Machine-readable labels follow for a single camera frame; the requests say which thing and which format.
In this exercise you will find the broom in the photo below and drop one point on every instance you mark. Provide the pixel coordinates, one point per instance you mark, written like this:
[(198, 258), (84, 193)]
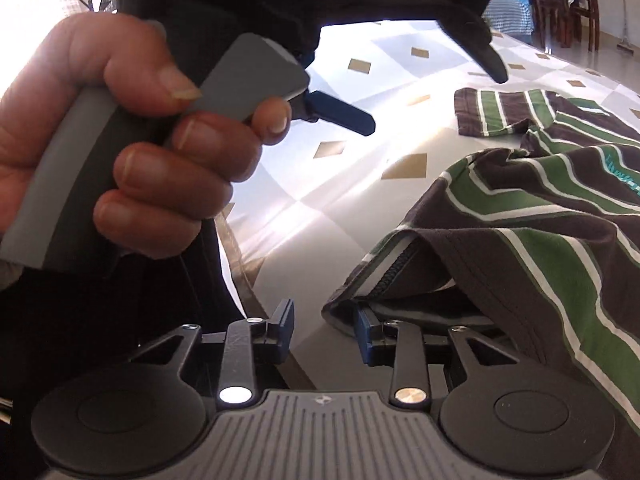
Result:
[(627, 49)]

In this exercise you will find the green brown striped t-shirt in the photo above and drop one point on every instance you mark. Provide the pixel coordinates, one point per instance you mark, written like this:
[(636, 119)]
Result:
[(525, 260)]

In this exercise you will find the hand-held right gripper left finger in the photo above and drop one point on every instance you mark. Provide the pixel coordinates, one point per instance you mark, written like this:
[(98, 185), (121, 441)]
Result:
[(285, 330)]

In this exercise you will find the blue striped cloth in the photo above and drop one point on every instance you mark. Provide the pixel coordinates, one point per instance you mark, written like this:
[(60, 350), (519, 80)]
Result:
[(510, 15)]

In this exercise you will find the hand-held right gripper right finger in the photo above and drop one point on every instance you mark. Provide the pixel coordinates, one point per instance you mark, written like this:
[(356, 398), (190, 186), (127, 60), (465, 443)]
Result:
[(365, 340)]

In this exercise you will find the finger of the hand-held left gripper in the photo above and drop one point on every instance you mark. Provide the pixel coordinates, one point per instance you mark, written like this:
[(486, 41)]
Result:
[(480, 35), (340, 112)]

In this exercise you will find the person's left hand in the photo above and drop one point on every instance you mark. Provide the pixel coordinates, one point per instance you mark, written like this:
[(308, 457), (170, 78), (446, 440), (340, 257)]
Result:
[(100, 45)]

